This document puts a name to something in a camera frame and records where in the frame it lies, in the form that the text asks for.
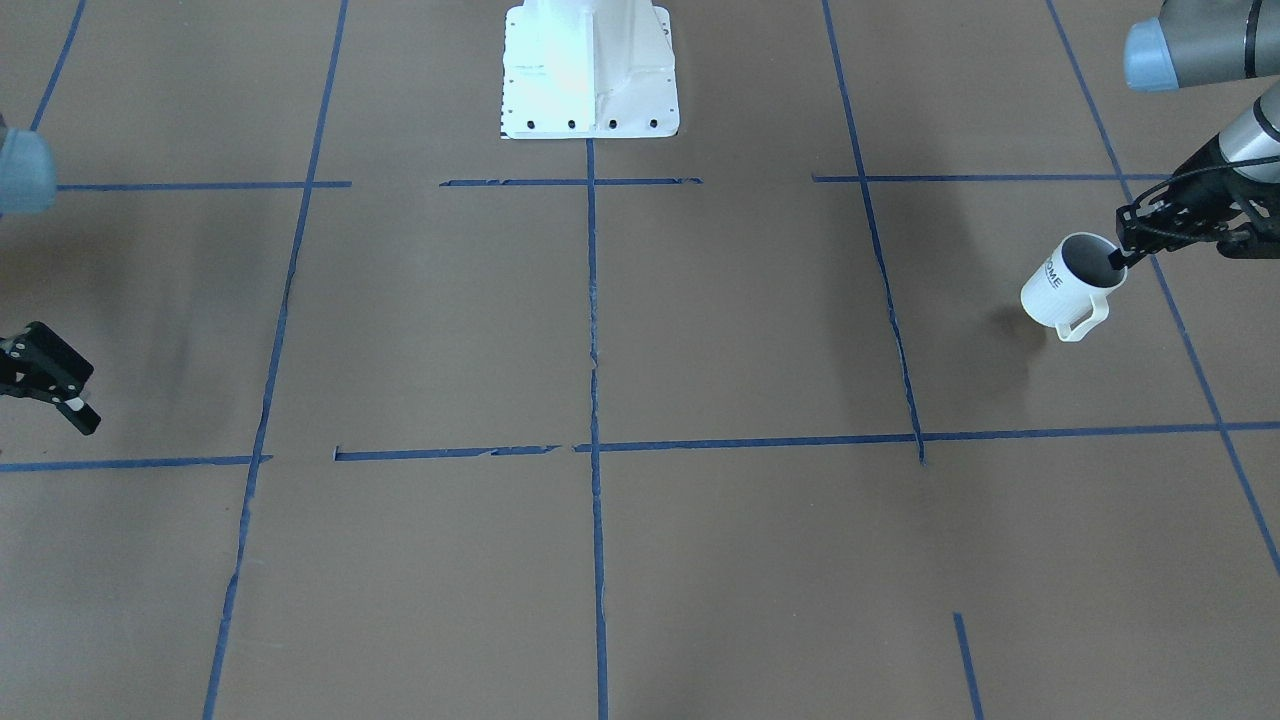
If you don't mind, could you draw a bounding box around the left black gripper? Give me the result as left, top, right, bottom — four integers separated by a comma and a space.
1108, 138, 1279, 270

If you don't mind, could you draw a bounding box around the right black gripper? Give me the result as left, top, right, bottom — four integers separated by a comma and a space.
1, 322, 101, 436

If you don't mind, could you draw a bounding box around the white ribbed HOME mug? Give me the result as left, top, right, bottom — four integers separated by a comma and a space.
1020, 232, 1128, 343

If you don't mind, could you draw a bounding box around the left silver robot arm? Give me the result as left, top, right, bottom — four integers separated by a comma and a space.
1108, 1, 1279, 269

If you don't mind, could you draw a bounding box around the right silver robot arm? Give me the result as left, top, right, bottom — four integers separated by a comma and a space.
1, 126, 101, 436

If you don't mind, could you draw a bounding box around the brown paper table cover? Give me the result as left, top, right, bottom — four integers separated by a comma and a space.
3, 1, 1277, 719

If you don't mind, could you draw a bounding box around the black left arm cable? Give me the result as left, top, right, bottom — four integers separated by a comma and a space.
1125, 155, 1280, 241

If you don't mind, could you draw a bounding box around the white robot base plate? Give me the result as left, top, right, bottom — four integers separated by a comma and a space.
500, 1, 681, 140

